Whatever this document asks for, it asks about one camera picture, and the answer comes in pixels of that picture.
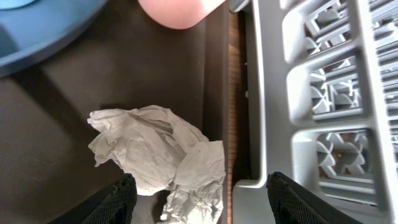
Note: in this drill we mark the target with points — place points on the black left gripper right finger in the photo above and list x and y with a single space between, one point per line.
293 204

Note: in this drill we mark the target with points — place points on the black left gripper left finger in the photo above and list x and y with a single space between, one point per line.
113 204

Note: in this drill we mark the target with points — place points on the white tissue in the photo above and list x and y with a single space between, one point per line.
162 151

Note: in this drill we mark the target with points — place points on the grey plastic dishwasher rack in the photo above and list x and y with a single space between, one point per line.
322 90

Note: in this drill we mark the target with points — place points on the brown serving tray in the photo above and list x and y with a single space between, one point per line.
123 60

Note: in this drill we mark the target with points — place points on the dark blue plate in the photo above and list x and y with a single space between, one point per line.
32 33

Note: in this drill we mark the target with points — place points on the pink plastic cup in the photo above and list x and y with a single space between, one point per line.
179 14

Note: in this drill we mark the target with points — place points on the light blue plastic cup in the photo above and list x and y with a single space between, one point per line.
14 4

